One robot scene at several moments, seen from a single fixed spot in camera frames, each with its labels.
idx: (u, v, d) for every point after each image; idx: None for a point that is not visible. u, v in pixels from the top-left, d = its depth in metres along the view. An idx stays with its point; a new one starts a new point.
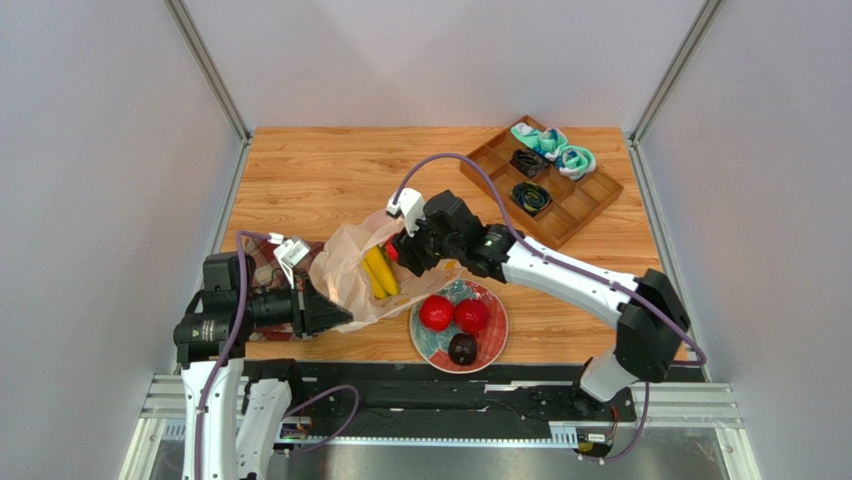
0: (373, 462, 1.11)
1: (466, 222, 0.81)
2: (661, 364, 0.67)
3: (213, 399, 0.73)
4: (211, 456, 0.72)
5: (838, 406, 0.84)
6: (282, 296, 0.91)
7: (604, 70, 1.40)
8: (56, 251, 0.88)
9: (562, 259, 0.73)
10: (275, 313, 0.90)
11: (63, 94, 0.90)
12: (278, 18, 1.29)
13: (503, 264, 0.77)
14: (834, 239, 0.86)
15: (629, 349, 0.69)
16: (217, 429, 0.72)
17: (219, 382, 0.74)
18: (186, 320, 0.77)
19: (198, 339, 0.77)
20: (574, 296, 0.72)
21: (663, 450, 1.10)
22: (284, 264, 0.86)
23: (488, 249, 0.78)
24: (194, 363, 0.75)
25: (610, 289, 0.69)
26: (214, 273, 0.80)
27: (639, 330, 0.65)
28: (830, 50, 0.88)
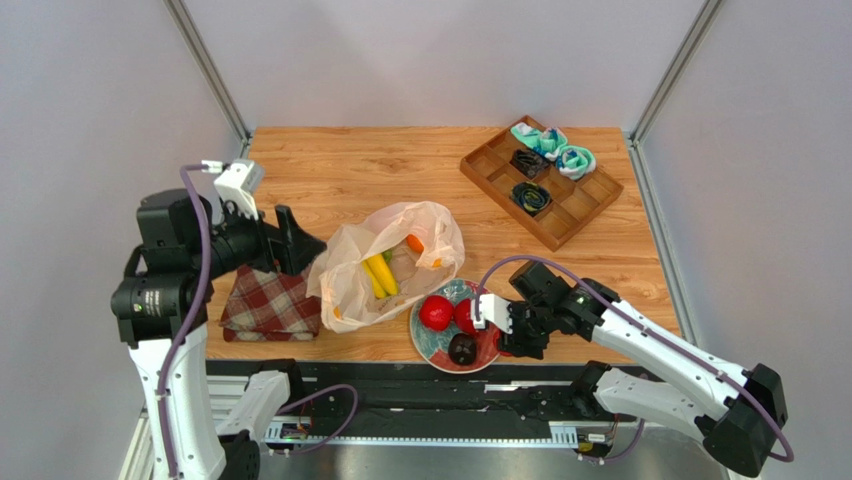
0: (373, 463, 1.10)
1: (547, 281, 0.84)
2: (756, 461, 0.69)
3: (174, 381, 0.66)
4: (182, 435, 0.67)
5: (839, 407, 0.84)
6: (245, 229, 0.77)
7: (605, 70, 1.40)
8: (55, 251, 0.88)
9: (659, 335, 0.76)
10: (242, 249, 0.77)
11: (63, 93, 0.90)
12: (278, 18, 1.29)
13: (597, 327, 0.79)
14: (833, 238, 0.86)
15: (725, 442, 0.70)
16: (184, 410, 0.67)
17: (178, 362, 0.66)
18: (127, 289, 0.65)
19: (142, 311, 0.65)
20: (673, 378, 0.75)
21: (663, 450, 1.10)
22: (242, 194, 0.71)
23: (573, 303, 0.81)
24: (144, 343, 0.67)
25: (716, 378, 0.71)
26: (152, 223, 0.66)
27: (746, 427, 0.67)
28: (830, 50, 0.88)
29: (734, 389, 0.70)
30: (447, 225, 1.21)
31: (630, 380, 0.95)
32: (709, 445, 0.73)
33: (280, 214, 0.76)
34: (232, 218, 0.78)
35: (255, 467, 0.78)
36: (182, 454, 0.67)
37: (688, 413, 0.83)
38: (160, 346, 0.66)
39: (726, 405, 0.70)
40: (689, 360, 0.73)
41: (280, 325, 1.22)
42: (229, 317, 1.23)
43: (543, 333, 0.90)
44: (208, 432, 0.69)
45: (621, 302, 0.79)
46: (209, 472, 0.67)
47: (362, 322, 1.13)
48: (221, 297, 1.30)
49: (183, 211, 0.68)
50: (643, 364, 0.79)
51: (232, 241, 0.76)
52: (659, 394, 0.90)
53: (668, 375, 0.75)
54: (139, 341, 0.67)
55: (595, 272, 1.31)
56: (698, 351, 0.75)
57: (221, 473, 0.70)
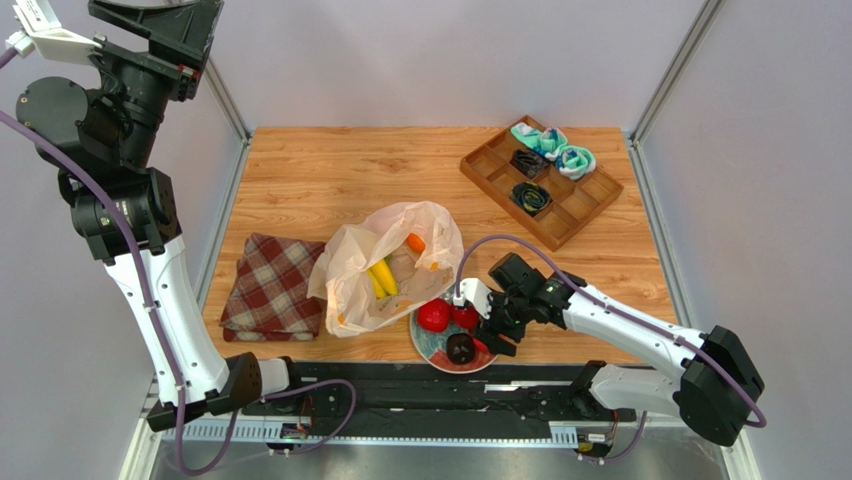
0: (373, 463, 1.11)
1: (524, 274, 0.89)
2: (727, 426, 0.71)
3: (161, 291, 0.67)
4: (181, 341, 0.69)
5: (838, 406, 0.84)
6: (129, 68, 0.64)
7: (605, 71, 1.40)
8: (56, 251, 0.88)
9: (624, 311, 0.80)
10: (151, 91, 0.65)
11: None
12: (278, 19, 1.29)
13: (565, 310, 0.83)
14: (833, 238, 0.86)
15: (695, 408, 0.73)
16: (178, 318, 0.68)
17: (162, 272, 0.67)
18: (82, 211, 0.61)
19: (110, 227, 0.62)
20: (636, 347, 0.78)
21: (663, 451, 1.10)
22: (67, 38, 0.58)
23: (547, 293, 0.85)
24: (119, 259, 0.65)
25: (673, 344, 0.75)
26: (67, 153, 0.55)
27: (704, 387, 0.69)
28: (828, 51, 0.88)
29: (691, 351, 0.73)
30: (445, 227, 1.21)
31: (622, 371, 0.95)
32: (684, 413, 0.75)
33: (102, 11, 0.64)
34: (108, 67, 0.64)
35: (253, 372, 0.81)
36: (185, 363, 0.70)
37: (667, 390, 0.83)
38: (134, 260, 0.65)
39: (684, 367, 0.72)
40: (649, 329, 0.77)
41: (280, 325, 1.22)
42: (229, 317, 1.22)
43: (520, 321, 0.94)
44: (205, 338, 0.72)
45: (589, 287, 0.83)
46: (215, 377, 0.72)
47: (364, 327, 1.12)
48: (221, 297, 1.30)
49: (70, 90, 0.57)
50: (612, 343, 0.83)
51: (136, 93, 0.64)
52: (642, 378, 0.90)
53: (631, 345, 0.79)
54: (114, 257, 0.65)
55: (596, 272, 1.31)
56: (660, 321, 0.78)
57: (229, 378, 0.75)
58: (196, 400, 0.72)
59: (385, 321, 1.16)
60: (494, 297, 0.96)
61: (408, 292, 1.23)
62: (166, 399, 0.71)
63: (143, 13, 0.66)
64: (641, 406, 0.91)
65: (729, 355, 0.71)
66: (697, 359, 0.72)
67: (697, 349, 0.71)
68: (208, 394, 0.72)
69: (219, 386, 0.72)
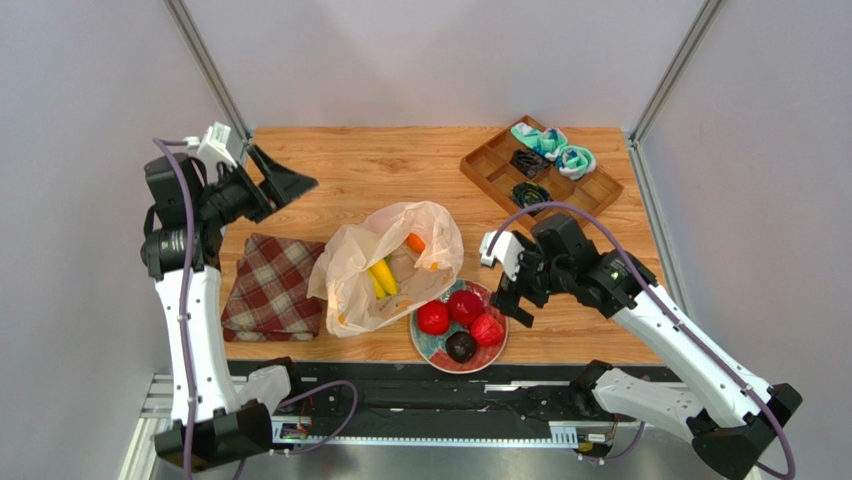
0: (373, 463, 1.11)
1: (576, 245, 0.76)
2: (745, 470, 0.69)
3: (194, 305, 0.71)
4: (201, 358, 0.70)
5: (838, 407, 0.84)
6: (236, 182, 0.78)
7: (605, 70, 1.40)
8: (58, 252, 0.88)
9: (695, 337, 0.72)
10: (239, 206, 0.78)
11: (64, 96, 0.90)
12: (278, 19, 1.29)
13: (627, 307, 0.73)
14: (832, 239, 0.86)
15: (724, 448, 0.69)
16: (203, 335, 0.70)
17: (197, 287, 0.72)
18: (154, 236, 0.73)
19: (168, 251, 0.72)
20: (691, 377, 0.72)
21: (663, 450, 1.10)
22: (215, 151, 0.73)
23: (598, 274, 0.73)
24: (168, 274, 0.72)
25: (739, 391, 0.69)
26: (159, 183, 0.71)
27: (759, 446, 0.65)
28: (829, 51, 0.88)
29: (757, 406, 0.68)
30: (445, 227, 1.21)
31: (631, 380, 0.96)
32: (702, 442, 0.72)
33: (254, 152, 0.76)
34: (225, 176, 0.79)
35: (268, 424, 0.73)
36: (200, 378, 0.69)
37: (680, 412, 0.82)
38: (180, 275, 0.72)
39: (744, 420, 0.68)
40: (719, 369, 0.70)
41: (280, 325, 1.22)
42: (229, 317, 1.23)
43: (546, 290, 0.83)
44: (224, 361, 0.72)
45: (658, 288, 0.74)
46: (227, 397, 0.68)
47: (364, 327, 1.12)
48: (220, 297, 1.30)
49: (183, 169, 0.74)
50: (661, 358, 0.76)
51: (228, 199, 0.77)
52: (654, 394, 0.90)
53: (688, 373, 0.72)
54: (163, 275, 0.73)
55: None
56: (727, 358, 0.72)
57: (240, 407, 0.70)
58: (202, 420, 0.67)
59: (386, 322, 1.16)
60: (527, 256, 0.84)
61: (412, 293, 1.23)
62: (175, 416, 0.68)
63: (275, 164, 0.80)
64: (638, 415, 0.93)
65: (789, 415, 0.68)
66: (760, 415, 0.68)
67: (766, 406, 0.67)
68: (216, 413, 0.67)
69: (228, 408, 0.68)
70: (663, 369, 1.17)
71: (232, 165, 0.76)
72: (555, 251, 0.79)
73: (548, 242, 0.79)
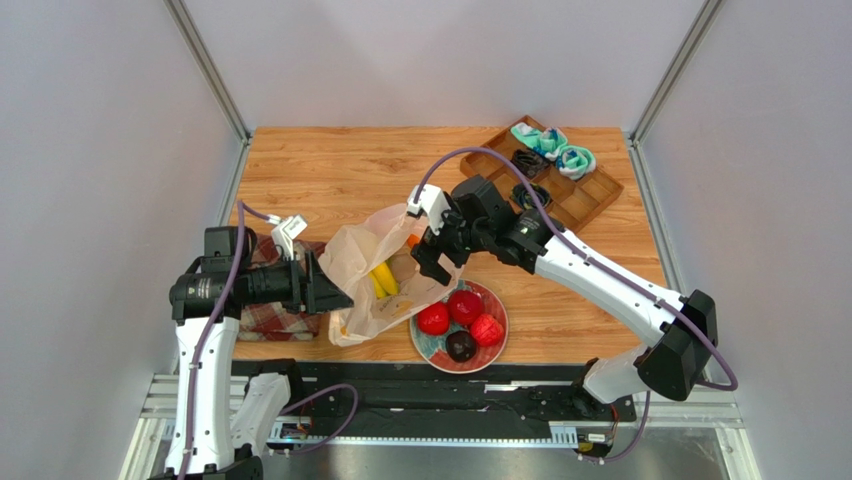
0: (373, 463, 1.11)
1: (496, 207, 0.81)
2: (687, 386, 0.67)
3: (206, 355, 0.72)
4: (204, 410, 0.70)
5: (838, 407, 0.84)
6: (282, 271, 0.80)
7: (605, 70, 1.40)
8: (57, 251, 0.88)
9: (605, 265, 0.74)
10: (273, 294, 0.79)
11: (64, 95, 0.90)
12: (278, 19, 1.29)
13: (540, 257, 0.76)
14: (833, 239, 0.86)
15: (657, 369, 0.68)
16: (210, 388, 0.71)
17: (213, 338, 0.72)
18: (183, 279, 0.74)
19: (194, 296, 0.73)
20: (612, 305, 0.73)
21: (663, 450, 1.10)
22: (282, 237, 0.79)
23: (518, 235, 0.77)
24: (189, 320, 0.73)
25: (654, 305, 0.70)
26: (212, 237, 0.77)
27: (678, 349, 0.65)
28: (829, 49, 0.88)
29: (671, 314, 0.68)
30: None
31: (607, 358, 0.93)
32: (643, 371, 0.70)
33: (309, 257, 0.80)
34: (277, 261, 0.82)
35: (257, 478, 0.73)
36: (199, 430, 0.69)
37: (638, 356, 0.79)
38: (202, 323, 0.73)
39: (662, 330, 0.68)
40: (630, 288, 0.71)
41: (280, 325, 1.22)
42: None
43: (466, 249, 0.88)
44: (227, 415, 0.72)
45: (567, 232, 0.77)
46: (221, 453, 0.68)
47: (366, 336, 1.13)
48: None
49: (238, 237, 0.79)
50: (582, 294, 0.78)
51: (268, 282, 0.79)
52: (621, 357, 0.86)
53: (609, 303, 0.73)
54: (185, 320, 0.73)
55: None
56: (640, 279, 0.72)
57: (233, 461, 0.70)
58: (195, 474, 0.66)
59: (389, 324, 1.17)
60: (449, 216, 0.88)
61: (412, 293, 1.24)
62: (168, 464, 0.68)
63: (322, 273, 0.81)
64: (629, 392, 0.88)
65: (705, 320, 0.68)
66: (677, 323, 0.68)
67: (678, 312, 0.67)
68: (208, 469, 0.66)
69: (219, 464, 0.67)
70: None
71: (288, 257, 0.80)
72: (477, 213, 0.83)
73: (469, 205, 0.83)
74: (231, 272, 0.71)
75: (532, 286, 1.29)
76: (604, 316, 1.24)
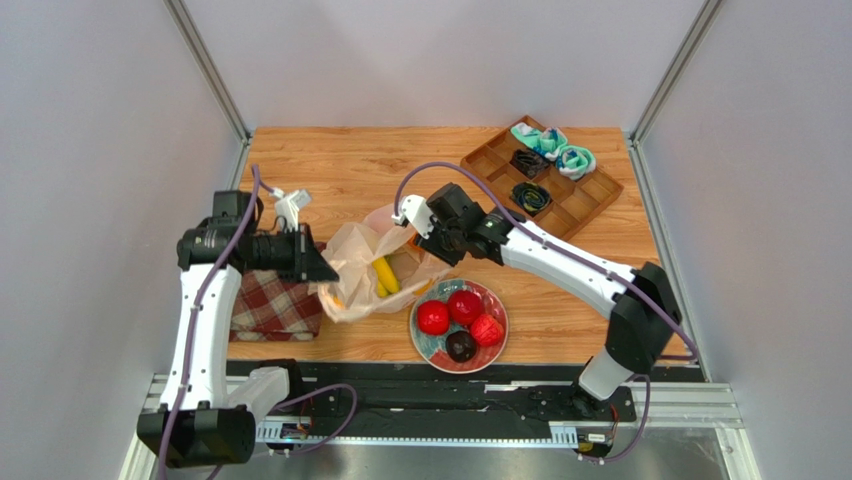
0: (373, 463, 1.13)
1: (463, 207, 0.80)
2: (649, 355, 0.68)
3: (207, 298, 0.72)
4: (201, 349, 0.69)
5: (839, 408, 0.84)
6: (285, 240, 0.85)
7: (605, 69, 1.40)
8: (55, 252, 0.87)
9: (561, 246, 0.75)
10: (277, 260, 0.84)
11: (63, 95, 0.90)
12: (278, 19, 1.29)
13: (502, 246, 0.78)
14: (834, 240, 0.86)
15: (619, 340, 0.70)
16: (208, 330, 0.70)
17: (215, 282, 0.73)
18: (191, 231, 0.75)
19: (200, 247, 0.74)
20: (569, 283, 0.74)
21: (662, 450, 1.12)
22: (287, 209, 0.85)
23: (486, 230, 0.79)
24: (194, 266, 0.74)
25: (606, 279, 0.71)
26: (219, 198, 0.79)
27: (631, 320, 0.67)
28: (830, 49, 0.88)
29: (623, 285, 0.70)
30: None
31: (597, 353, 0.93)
32: (609, 344, 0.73)
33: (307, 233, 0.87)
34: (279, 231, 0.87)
35: (251, 433, 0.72)
36: (195, 368, 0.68)
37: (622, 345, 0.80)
38: (206, 269, 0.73)
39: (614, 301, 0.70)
40: (583, 265, 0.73)
41: (280, 325, 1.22)
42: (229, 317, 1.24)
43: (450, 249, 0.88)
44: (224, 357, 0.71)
45: (528, 223, 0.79)
46: (215, 391, 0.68)
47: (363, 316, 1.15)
48: None
49: (247, 201, 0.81)
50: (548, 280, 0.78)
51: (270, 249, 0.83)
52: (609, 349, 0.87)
53: (568, 283, 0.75)
54: (190, 266, 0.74)
55: None
56: (592, 255, 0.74)
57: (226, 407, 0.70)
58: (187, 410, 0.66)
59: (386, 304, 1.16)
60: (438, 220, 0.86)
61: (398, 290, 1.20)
62: (162, 401, 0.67)
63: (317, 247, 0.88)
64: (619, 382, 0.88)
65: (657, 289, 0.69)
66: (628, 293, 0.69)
67: (628, 283, 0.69)
68: (201, 405, 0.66)
69: (213, 402, 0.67)
70: (663, 369, 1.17)
71: (291, 228, 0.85)
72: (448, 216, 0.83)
73: (440, 209, 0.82)
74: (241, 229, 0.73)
75: (532, 286, 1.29)
76: None
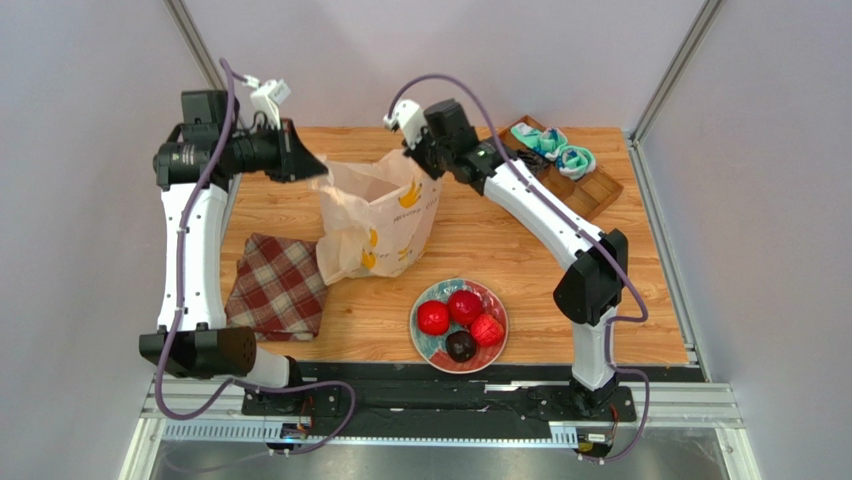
0: (373, 463, 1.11)
1: (460, 128, 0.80)
2: (589, 309, 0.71)
3: (194, 221, 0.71)
4: (193, 274, 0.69)
5: (838, 409, 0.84)
6: (268, 139, 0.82)
7: (605, 70, 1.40)
8: (57, 254, 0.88)
9: (545, 196, 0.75)
10: (262, 161, 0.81)
11: (65, 96, 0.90)
12: (278, 19, 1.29)
13: (488, 179, 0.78)
14: (833, 241, 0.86)
15: (565, 290, 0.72)
16: (198, 252, 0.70)
17: (200, 204, 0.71)
18: (166, 146, 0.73)
19: (179, 163, 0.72)
20: (539, 230, 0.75)
21: (662, 449, 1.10)
22: (267, 103, 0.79)
23: (475, 157, 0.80)
24: (176, 186, 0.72)
25: (574, 234, 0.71)
26: (187, 101, 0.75)
27: (584, 274, 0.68)
28: (828, 51, 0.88)
29: (587, 243, 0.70)
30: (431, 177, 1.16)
31: None
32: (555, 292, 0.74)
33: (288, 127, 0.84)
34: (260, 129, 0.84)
35: (249, 346, 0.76)
36: (189, 291, 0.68)
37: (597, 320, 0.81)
38: (189, 189, 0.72)
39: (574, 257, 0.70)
40: (558, 217, 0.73)
41: (280, 325, 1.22)
42: (229, 317, 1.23)
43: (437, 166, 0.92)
44: (216, 283, 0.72)
45: (518, 162, 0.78)
46: (213, 314, 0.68)
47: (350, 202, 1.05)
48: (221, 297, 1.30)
49: (219, 101, 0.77)
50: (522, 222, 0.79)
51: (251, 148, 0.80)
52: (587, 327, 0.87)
53: (537, 229, 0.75)
54: (171, 185, 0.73)
55: None
56: (568, 210, 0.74)
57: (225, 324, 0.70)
58: (188, 332, 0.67)
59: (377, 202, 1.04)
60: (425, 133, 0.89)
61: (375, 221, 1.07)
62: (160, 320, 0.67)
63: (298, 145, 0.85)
64: (605, 372, 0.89)
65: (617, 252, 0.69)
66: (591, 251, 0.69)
67: (595, 241, 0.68)
68: (200, 327, 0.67)
69: (212, 325, 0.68)
70: (663, 369, 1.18)
71: (274, 124, 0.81)
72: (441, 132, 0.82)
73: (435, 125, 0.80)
74: (221, 140, 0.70)
75: (532, 286, 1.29)
76: None
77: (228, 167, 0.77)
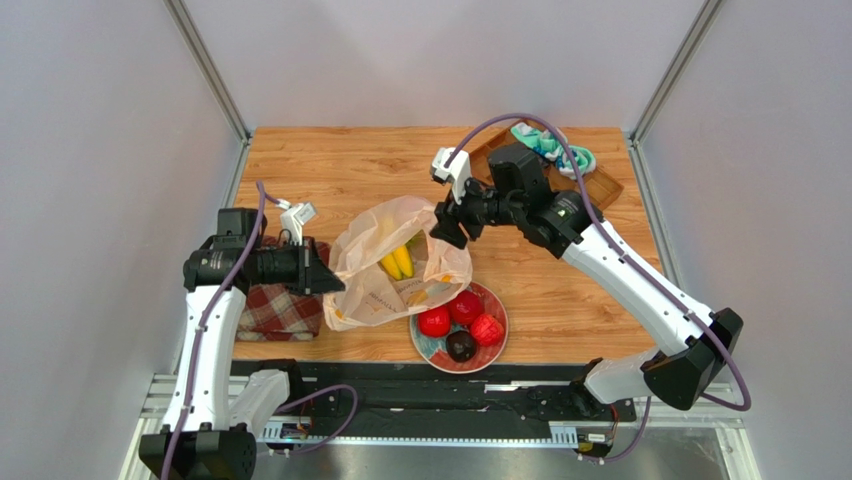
0: (372, 463, 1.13)
1: (534, 181, 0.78)
2: (693, 398, 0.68)
3: (213, 320, 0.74)
4: (203, 373, 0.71)
5: (838, 409, 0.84)
6: (289, 255, 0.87)
7: (605, 69, 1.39)
8: (55, 252, 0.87)
9: (640, 266, 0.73)
10: (279, 275, 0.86)
11: (63, 95, 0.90)
12: (278, 19, 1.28)
13: (573, 243, 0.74)
14: (834, 239, 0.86)
15: (669, 374, 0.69)
16: (212, 351, 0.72)
17: (220, 304, 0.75)
18: (196, 253, 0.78)
19: (205, 268, 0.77)
20: (637, 308, 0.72)
21: (662, 450, 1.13)
22: (292, 223, 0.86)
23: (555, 214, 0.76)
24: (200, 287, 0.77)
25: (683, 317, 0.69)
26: (222, 219, 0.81)
27: (701, 366, 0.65)
28: (830, 48, 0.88)
29: (699, 329, 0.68)
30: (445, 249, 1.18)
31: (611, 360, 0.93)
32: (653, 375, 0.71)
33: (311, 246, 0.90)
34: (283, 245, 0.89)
35: (251, 453, 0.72)
36: (198, 390, 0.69)
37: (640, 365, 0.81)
38: (212, 290, 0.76)
39: (686, 344, 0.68)
40: (663, 295, 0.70)
41: (280, 325, 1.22)
42: None
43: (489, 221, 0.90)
44: (224, 382, 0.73)
45: (605, 223, 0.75)
46: (217, 413, 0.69)
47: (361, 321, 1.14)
48: None
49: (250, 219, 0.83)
50: (609, 291, 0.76)
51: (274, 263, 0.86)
52: (623, 363, 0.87)
53: (637, 306, 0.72)
54: (196, 286, 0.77)
55: None
56: (671, 286, 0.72)
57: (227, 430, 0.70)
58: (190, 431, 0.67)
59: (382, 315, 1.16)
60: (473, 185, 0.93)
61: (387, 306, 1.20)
62: (165, 421, 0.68)
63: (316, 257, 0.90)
64: (629, 396, 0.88)
65: (731, 338, 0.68)
66: (703, 338, 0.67)
67: (706, 329, 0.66)
68: (202, 427, 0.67)
69: (214, 424, 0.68)
70: None
71: (296, 241, 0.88)
72: (513, 184, 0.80)
73: (508, 175, 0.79)
74: (247, 250, 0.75)
75: (532, 286, 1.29)
76: (604, 316, 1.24)
77: (248, 276, 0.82)
